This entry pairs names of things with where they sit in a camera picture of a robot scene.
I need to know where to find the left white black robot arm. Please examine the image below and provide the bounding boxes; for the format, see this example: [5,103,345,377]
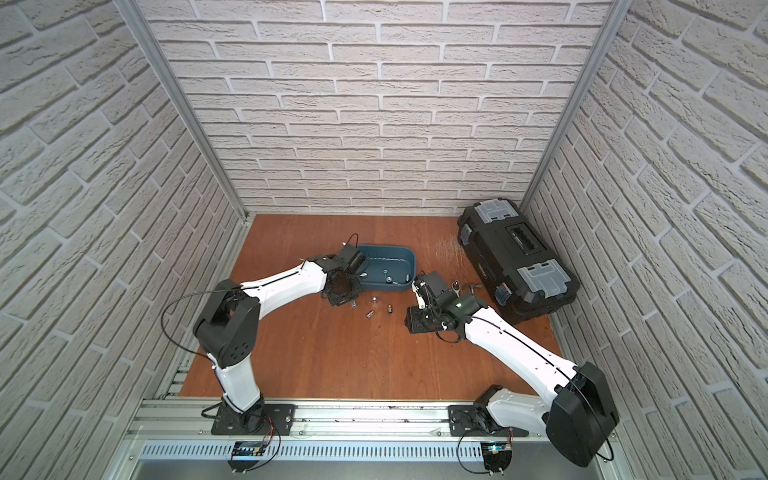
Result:
[193,233,365,436]

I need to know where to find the aluminium front rail frame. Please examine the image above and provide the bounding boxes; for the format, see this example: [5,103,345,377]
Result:
[106,398,631,479]

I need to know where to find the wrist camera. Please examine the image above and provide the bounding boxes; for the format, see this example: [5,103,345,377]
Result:
[335,243,365,275]
[412,271,457,309]

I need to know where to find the teal plastic storage box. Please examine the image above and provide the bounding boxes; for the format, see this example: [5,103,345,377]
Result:
[358,244,416,292]

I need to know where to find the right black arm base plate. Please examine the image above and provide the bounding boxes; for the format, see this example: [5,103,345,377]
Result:
[447,404,529,438]

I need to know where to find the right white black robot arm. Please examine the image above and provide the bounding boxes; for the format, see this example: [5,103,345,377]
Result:
[405,272,620,467]

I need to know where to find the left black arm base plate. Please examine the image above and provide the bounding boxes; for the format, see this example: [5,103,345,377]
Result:
[211,403,297,436]

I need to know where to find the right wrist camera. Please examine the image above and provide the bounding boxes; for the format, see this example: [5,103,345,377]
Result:
[412,271,457,309]

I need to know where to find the black grey toolbox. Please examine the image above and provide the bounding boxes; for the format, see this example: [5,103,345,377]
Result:
[457,198,580,325]

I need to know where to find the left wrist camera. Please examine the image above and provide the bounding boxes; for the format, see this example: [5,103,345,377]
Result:
[335,243,365,275]

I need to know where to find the left green circuit board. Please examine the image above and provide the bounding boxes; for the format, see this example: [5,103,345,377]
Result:
[228,441,271,473]

